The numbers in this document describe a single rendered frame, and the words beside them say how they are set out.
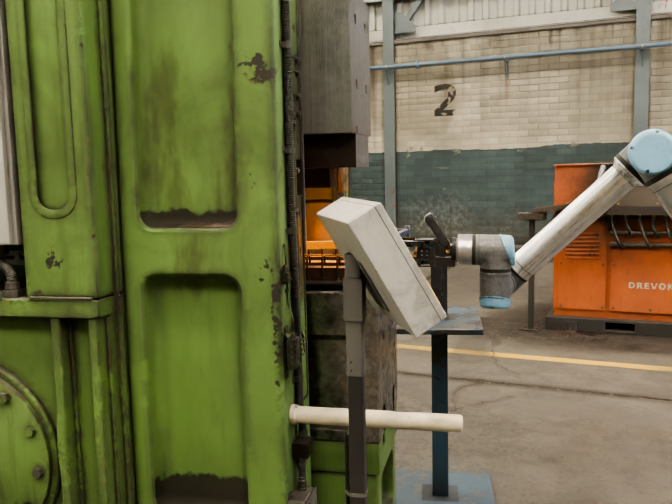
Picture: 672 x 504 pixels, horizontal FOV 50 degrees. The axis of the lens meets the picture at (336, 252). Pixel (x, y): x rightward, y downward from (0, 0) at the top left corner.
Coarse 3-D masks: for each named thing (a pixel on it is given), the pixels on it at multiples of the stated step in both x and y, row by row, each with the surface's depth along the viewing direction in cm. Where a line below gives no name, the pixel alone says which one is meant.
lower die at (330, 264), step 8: (312, 256) 221; (320, 256) 220; (328, 256) 220; (312, 264) 215; (320, 264) 215; (328, 264) 214; (344, 264) 213; (312, 272) 211; (320, 272) 210; (328, 272) 210; (344, 272) 209; (328, 280) 210
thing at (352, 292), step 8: (360, 264) 155; (344, 280) 160; (352, 280) 159; (360, 280) 159; (368, 280) 158; (344, 288) 160; (352, 288) 159; (360, 288) 159; (368, 288) 166; (344, 296) 160; (352, 296) 160; (360, 296) 159; (376, 296) 161; (344, 304) 160; (352, 304) 160; (360, 304) 159; (384, 304) 158; (344, 312) 160; (352, 312) 160; (360, 312) 160; (344, 320) 161; (352, 320) 160; (360, 320) 160
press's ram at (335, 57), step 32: (320, 0) 196; (352, 0) 198; (320, 32) 197; (352, 32) 198; (320, 64) 198; (352, 64) 198; (320, 96) 199; (352, 96) 198; (320, 128) 200; (352, 128) 198
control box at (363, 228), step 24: (336, 216) 155; (360, 216) 142; (384, 216) 143; (336, 240) 169; (360, 240) 142; (384, 240) 143; (384, 264) 144; (408, 264) 145; (384, 288) 147; (408, 288) 146; (384, 312) 167; (408, 312) 146; (432, 312) 147
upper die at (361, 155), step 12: (312, 144) 206; (324, 144) 205; (336, 144) 205; (348, 144) 204; (360, 144) 210; (312, 156) 207; (324, 156) 206; (336, 156) 205; (348, 156) 204; (360, 156) 210
